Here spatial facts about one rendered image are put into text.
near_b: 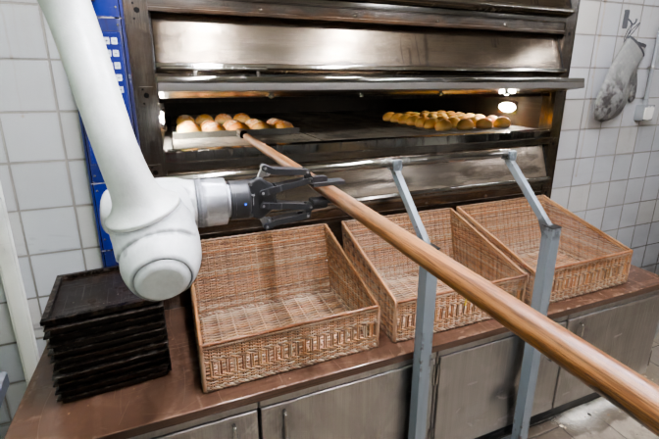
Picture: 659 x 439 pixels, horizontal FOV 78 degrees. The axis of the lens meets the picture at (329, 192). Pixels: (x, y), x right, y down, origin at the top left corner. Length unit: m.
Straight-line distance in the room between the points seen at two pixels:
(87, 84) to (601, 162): 2.48
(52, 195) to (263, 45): 0.85
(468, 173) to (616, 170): 1.04
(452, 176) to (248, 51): 1.05
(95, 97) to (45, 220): 1.03
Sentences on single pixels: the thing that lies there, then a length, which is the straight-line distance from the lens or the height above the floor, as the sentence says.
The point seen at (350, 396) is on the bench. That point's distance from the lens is 1.40.
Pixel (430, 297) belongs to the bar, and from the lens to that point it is 1.27.
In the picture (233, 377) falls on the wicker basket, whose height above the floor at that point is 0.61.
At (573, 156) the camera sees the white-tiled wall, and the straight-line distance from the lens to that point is 2.49.
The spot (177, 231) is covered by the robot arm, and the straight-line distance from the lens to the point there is 0.59.
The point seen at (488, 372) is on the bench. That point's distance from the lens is 1.71.
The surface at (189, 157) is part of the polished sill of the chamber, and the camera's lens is 1.51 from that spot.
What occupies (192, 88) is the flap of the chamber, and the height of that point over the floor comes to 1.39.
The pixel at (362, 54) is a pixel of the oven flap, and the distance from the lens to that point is 1.65.
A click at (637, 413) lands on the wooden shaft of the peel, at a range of 0.38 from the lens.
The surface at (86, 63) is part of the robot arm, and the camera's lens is 0.64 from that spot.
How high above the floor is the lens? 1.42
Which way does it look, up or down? 15 degrees down
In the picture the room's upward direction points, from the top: straight up
